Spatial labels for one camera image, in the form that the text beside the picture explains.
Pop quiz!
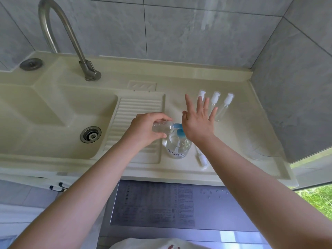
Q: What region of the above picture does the person's left forearm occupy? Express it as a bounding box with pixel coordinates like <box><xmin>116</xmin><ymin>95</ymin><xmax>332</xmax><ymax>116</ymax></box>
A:
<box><xmin>8</xmin><ymin>139</ymin><xmax>137</xmax><ymax>249</ymax></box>

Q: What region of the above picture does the glass window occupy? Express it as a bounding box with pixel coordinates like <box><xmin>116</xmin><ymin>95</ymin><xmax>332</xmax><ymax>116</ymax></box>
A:
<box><xmin>289</xmin><ymin>146</ymin><xmax>332</xmax><ymax>221</ymax></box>

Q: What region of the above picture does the person's white shirt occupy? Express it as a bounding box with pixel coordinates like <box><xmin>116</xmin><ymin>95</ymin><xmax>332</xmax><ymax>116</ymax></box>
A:
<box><xmin>109</xmin><ymin>237</ymin><xmax>208</xmax><ymax>249</ymax></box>

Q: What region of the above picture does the white spray cap with tube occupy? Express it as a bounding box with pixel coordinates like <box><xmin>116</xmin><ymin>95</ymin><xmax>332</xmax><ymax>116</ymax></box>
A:
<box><xmin>196</xmin><ymin>147</ymin><xmax>209</xmax><ymax>170</ymax></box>

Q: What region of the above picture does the clear hand sanitizer pump bottle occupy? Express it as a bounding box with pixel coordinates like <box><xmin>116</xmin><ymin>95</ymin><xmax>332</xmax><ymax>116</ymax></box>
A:
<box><xmin>162</xmin><ymin>123</ymin><xmax>193</xmax><ymax>159</ymax></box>

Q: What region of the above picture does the curved steel faucet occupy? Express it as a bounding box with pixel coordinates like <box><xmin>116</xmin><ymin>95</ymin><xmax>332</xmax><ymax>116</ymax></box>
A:
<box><xmin>38</xmin><ymin>0</ymin><xmax>102</xmax><ymax>82</ymax></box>

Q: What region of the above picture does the cream sink with washboard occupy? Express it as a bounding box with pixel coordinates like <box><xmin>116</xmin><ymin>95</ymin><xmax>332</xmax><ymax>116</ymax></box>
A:
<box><xmin>0</xmin><ymin>51</ymin><xmax>299</xmax><ymax>188</ymax></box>

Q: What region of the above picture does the person's left hand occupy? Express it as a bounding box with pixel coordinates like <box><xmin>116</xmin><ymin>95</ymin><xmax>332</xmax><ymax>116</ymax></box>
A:
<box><xmin>120</xmin><ymin>112</ymin><xmax>174</xmax><ymax>151</ymax></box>

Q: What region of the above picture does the steel sink drain strainer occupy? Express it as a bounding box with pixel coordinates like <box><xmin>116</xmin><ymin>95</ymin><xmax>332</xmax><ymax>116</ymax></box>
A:
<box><xmin>80</xmin><ymin>126</ymin><xmax>102</xmax><ymax>144</ymax></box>

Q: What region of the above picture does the round steel hole cover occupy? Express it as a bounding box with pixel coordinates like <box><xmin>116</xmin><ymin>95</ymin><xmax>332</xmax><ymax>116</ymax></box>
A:
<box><xmin>19</xmin><ymin>58</ymin><xmax>43</xmax><ymax>71</ymax></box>

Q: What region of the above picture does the grey washing machine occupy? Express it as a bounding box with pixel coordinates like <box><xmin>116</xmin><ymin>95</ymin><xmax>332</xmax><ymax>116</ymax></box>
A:
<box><xmin>98</xmin><ymin>180</ymin><xmax>273</xmax><ymax>249</ymax></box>

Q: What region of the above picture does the white cabinet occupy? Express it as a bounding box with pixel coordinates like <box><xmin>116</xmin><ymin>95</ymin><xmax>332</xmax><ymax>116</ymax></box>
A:
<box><xmin>0</xmin><ymin>171</ymin><xmax>114</xmax><ymax>195</ymax></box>

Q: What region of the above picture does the person's right hand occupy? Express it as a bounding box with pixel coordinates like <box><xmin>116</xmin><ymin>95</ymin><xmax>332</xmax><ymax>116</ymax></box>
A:
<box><xmin>181</xmin><ymin>93</ymin><xmax>218</xmax><ymax>146</ymax></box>

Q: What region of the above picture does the person's right forearm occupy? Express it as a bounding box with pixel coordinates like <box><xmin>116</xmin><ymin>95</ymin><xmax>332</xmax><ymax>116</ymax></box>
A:
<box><xmin>197</xmin><ymin>131</ymin><xmax>332</xmax><ymax>249</ymax></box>

